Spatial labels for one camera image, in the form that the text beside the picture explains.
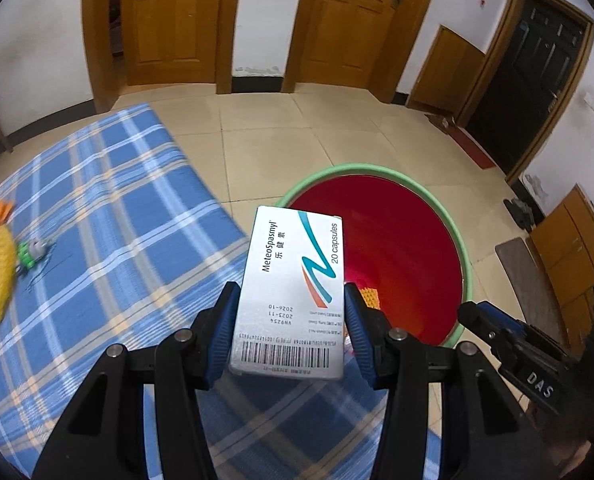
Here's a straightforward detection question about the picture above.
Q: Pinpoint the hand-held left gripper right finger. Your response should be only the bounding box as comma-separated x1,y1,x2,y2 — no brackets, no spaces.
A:
343,282,545,480

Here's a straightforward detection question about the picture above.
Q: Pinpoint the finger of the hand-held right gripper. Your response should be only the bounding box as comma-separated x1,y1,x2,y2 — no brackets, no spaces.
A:
479,300,534,340
457,302,515,361

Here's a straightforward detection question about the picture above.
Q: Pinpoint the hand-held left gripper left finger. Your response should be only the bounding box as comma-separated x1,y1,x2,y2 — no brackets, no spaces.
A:
32,282,240,480

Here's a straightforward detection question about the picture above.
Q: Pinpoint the white medicine box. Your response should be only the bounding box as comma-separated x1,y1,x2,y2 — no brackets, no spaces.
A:
228,205,345,380

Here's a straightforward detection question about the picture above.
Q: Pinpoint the red basin with green rim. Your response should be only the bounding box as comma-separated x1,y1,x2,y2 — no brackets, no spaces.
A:
274,162,472,348

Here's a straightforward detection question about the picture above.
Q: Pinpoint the person's right forearm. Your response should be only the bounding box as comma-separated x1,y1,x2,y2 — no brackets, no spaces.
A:
527,400,594,480

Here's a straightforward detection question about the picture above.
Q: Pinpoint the grey floor mat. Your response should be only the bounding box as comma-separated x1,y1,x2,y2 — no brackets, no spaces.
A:
494,237,560,326

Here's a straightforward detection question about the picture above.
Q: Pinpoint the wooden cabinet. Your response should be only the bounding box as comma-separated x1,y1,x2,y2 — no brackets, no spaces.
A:
527,185,594,356

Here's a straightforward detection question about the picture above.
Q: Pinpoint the dark shoe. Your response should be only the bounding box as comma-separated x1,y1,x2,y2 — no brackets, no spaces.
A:
503,198,528,231
519,202,545,233

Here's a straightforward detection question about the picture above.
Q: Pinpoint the red doormat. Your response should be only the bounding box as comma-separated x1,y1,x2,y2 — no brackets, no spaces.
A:
449,125,498,170

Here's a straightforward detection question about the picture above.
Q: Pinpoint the blue plaid tablecloth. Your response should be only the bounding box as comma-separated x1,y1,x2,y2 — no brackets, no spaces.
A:
0,102,452,480

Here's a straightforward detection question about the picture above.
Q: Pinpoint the small green toy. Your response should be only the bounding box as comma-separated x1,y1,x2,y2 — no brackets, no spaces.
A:
17,240,48,268

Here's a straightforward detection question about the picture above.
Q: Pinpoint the black door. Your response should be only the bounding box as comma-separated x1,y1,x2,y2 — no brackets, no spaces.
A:
464,0,590,173

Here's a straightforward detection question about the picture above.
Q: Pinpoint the small wooden cabinet door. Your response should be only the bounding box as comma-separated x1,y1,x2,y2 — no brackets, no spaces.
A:
411,25,488,111

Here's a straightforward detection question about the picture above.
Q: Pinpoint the closed wooden door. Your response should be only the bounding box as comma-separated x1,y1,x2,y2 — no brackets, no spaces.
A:
309,0,408,86

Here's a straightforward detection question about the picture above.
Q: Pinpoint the open wooden door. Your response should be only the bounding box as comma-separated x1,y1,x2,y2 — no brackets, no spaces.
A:
124,0,228,86

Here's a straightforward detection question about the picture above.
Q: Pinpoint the wooden door frame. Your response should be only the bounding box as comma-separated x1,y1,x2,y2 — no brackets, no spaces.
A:
454,0,594,186
81,0,235,113
282,0,438,103

